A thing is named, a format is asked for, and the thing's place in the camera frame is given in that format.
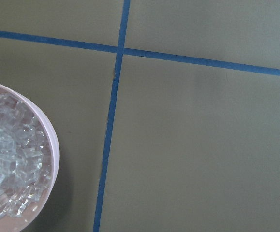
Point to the pink bowl of ice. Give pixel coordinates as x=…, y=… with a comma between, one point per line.
x=29, y=160

